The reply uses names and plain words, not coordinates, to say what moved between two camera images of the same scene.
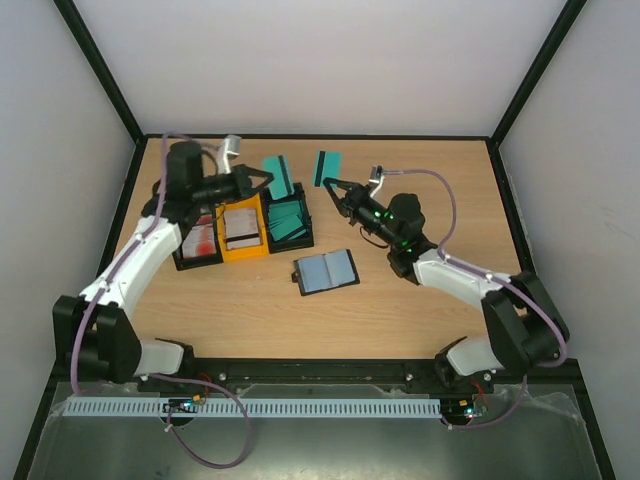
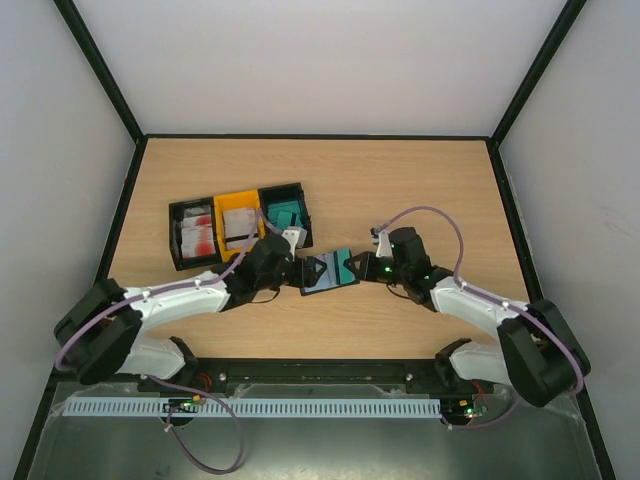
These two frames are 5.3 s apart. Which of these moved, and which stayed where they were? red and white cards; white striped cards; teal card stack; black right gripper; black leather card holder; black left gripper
Moved: black left gripper; black right gripper
Stayed: red and white cards; white striped cards; teal card stack; black leather card holder
